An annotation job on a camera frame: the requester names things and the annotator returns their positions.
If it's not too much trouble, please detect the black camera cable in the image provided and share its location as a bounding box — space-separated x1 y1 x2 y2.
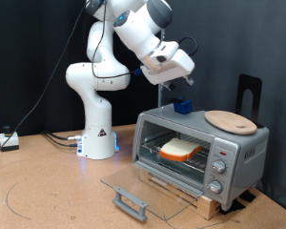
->
0 0 199 166

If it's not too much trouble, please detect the black backdrop curtain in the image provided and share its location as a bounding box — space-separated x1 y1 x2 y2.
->
0 0 163 137

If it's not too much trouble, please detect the vertical metal pole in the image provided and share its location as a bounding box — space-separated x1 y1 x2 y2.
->
157 28 167 108

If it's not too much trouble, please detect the grey backdrop curtain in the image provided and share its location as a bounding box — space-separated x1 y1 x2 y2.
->
164 0 286 216

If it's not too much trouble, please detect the spatula with blue grip block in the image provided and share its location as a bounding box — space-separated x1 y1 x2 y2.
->
164 96 194 115

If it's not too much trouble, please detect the wire oven rack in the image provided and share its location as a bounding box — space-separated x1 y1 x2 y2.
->
140 131 213 175

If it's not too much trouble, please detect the round wooden cutting board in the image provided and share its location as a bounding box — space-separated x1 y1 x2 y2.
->
204 110 258 136

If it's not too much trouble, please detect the silver oven knob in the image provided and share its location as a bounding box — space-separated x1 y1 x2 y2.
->
212 158 228 175
207 179 224 195

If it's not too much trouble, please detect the wooden block base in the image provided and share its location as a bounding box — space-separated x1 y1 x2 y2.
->
138 168 222 221

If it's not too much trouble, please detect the silver toaster oven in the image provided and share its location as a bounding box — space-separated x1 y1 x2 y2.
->
132 105 271 212

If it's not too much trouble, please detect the emergency stop button box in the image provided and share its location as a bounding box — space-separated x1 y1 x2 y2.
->
0 125 20 152

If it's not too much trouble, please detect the slice of white bread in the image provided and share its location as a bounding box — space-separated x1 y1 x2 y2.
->
158 137 203 162

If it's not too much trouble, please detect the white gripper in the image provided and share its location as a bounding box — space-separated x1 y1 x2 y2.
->
140 49 195 92

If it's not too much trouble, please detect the black cable with silver connector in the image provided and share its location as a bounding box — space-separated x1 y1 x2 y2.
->
42 131 84 141

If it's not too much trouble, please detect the black base cable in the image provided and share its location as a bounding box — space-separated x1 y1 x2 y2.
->
45 133 79 148

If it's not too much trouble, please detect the black metal bookend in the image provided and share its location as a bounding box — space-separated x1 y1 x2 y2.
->
235 73 265 129

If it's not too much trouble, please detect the black foam pad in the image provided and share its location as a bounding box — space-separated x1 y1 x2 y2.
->
239 189 257 203
218 198 246 216

